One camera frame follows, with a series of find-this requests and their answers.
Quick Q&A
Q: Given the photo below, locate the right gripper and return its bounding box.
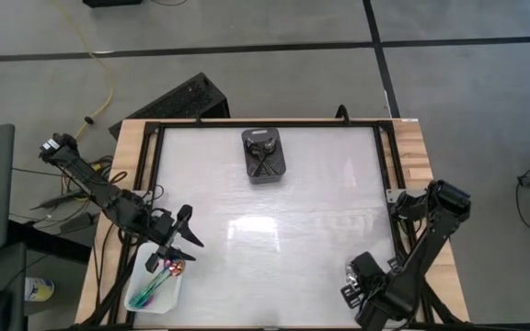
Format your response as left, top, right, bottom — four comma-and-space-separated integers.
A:
340, 251, 388, 308

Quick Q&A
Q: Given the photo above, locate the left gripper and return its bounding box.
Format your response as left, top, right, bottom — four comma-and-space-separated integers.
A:
143, 204, 204, 273

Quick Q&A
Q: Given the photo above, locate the copper spoon teal handle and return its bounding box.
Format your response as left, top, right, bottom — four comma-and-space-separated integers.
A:
143, 260, 187, 302

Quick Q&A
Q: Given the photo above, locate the white rectangular tray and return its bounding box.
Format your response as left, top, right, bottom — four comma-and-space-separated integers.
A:
124, 242, 186, 314

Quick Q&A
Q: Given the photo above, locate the gray plastic cutlery caddy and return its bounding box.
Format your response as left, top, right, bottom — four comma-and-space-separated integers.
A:
240, 127, 288, 186

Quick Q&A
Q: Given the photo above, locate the black metal cutlery piece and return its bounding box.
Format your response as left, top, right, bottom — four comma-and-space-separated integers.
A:
251, 137, 279, 178
245, 140, 278, 178

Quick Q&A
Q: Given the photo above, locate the black floor stand leg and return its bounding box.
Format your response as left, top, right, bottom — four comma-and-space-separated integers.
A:
6, 220, 92, 266

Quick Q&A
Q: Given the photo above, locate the black perforated metal box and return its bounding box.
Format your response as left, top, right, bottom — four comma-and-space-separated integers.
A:
108, 72, 231, 140

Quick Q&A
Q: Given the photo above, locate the white and yellow container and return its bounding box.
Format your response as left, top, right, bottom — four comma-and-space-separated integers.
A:
24, 277, 55, 303

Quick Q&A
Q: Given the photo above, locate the black floor object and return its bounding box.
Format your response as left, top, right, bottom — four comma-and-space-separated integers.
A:
82, 0, 143, 8

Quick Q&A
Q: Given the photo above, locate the yellow floor cable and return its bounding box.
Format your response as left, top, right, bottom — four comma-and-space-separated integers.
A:
51, 0, 115, 157

